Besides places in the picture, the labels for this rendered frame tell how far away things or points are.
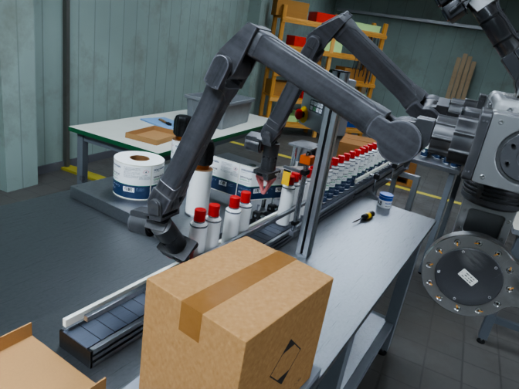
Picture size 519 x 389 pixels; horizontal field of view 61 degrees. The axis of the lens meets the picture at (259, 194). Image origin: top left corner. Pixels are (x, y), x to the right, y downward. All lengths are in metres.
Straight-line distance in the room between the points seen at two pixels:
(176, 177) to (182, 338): 0.40
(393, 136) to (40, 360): 0.88
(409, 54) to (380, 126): 10.37
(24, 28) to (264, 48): 3.31
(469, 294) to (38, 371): 0.96
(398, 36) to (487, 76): 2.14
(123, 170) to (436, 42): 9.86
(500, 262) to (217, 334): 0.64
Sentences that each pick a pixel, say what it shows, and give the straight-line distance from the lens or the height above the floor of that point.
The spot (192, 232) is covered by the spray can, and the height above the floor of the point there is 1.02.
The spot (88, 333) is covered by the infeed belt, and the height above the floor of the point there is 0.88.
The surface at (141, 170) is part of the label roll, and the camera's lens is 1.77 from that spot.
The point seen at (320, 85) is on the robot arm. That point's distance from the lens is 0.87.
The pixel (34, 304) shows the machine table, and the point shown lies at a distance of 1.31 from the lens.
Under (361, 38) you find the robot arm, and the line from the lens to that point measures 1.31.
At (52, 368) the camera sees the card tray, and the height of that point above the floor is 0.83.
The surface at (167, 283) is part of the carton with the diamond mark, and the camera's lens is 0.84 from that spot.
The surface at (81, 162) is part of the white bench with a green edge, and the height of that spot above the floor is 0.56.
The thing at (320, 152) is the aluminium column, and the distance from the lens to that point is 1.50.
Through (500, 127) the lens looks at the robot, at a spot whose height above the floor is 1.49.
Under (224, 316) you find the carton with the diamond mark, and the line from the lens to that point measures 0.77.
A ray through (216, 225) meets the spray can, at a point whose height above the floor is 1.03.
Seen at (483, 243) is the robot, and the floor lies 1.22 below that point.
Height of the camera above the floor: 1.57
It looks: 20 degrees down
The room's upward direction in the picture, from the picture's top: 9 degrees clockwise
